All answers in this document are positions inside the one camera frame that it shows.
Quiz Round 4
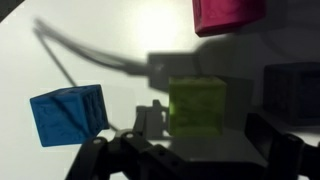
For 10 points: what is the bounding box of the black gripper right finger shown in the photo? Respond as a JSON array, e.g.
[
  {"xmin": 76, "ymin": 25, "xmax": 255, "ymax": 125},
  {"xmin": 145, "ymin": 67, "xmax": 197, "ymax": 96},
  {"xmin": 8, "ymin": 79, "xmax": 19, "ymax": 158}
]
[{"xmin": 244, "ymin": 113, "xmax": 320, "ymax": 180}]

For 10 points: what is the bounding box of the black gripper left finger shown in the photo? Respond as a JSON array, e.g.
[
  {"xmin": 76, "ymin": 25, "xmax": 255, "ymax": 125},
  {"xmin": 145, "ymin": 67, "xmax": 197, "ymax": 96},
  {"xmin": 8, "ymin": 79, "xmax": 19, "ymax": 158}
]
[{"xmin": 64, "ymin": 99, "xmax": 208, "ymax": 180}]

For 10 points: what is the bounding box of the yellow-green cube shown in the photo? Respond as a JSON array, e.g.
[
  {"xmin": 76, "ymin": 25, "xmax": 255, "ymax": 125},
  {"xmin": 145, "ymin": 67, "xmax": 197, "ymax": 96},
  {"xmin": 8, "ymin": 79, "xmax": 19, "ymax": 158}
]
[{"xmin": 167, "ymin": 75, "xmax": 228, "ymax": 137}]

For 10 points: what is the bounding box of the dark grey cube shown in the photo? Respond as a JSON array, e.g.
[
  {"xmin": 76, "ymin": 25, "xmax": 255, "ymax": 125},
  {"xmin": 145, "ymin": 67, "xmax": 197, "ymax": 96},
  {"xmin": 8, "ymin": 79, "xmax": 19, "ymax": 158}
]
[{"xmin": 263, "ymin": 63, "xmax": 320, "ymax": 127}]

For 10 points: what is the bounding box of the blue cube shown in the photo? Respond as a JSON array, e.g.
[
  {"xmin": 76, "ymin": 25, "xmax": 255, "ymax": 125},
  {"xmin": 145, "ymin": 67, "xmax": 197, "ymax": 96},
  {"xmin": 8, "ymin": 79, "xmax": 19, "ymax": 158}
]
[{"xmin": 29, "ymin": 84, "xmax": 110, "ymax": 148}]

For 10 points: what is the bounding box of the pink cube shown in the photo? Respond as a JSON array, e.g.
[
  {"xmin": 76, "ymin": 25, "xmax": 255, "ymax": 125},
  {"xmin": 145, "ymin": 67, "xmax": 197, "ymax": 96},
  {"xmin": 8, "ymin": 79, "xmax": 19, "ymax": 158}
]
[{"xmin": 192, "ymin": 0, "xmax": 268, "ymax": 38}]

